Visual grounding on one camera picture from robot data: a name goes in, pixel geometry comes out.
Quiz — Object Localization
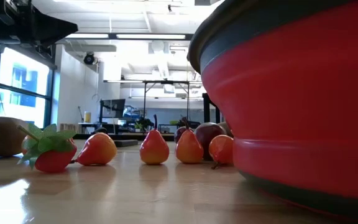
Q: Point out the black ceiling spotlight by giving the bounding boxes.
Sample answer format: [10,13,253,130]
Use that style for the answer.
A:
[83,52,96,65]

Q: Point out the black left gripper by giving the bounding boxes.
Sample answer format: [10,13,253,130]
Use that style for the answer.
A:
[0,0,79,60]

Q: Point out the dark green room plant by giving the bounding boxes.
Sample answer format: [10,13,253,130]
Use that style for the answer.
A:
[134,117,155,132]

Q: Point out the red toy strawberry green leaves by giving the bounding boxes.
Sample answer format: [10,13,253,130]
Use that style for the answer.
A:
[16,123,78,174]

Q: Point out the black aluminium table frame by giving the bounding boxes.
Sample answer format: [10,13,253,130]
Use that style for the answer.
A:
[72,133,180,142]

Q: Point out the knife with black handle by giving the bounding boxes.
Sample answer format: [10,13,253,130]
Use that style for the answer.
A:
[113,139,139,148]

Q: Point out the window with dark frame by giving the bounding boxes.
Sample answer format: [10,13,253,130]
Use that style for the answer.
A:
[0,46,57,129]

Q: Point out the red collapsible bowl grey rim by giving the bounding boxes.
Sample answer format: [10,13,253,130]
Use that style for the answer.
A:
[187,0,358,220]

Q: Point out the dark red toy pomegranate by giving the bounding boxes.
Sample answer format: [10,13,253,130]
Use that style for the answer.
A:
[193,121,228,162]
[173,126,188,144]

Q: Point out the dark computer monitor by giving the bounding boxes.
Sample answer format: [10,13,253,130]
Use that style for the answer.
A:
[99,98,126,119]

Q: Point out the black metal rig frame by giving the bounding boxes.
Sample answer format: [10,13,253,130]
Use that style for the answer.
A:
[104,79,198,121]

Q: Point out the olive brown toy fruit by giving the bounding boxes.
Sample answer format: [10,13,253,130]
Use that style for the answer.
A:
[218,121,234,138]

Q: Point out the long ceiling light bar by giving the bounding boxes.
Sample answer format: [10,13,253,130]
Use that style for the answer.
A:
[63,32,195,41]

